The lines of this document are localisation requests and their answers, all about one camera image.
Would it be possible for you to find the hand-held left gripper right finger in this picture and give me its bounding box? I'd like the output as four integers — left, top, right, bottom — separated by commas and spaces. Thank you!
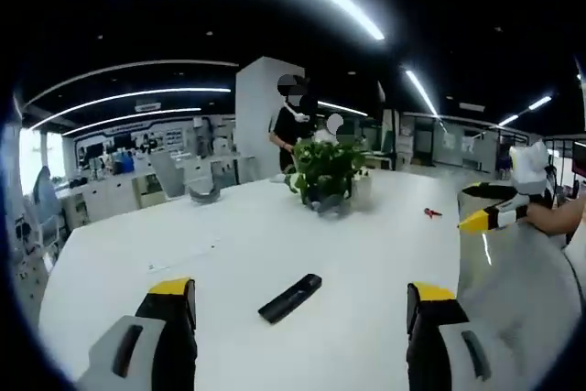
406, 281, 505, 391

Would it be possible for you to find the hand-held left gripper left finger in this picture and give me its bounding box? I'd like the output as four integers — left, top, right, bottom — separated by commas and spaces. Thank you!
75, 277, 199, 391

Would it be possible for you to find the black remote control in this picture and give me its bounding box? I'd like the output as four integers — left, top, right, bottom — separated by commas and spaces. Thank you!
256, 273, 323, 324

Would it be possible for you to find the white ribbed plant pot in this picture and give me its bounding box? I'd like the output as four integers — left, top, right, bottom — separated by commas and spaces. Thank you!
353, 170, 373, 195

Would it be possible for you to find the grey curved chair back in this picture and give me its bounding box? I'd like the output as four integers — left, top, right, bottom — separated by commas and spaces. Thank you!
188, 179, 222, 206

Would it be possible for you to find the white cabinet row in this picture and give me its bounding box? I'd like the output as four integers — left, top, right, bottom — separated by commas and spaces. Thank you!
62, 157, 240, 223

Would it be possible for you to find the white chair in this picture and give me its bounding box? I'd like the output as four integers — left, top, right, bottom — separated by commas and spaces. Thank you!
16, 207, 61, 266

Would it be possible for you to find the green potted plant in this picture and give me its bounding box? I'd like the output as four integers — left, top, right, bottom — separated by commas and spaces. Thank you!
284, 136, 370, 204

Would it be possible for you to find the curved ceiling light strip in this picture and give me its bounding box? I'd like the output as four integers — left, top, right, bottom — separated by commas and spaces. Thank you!
61, 107, 203, 136
30, 87, 233, 130

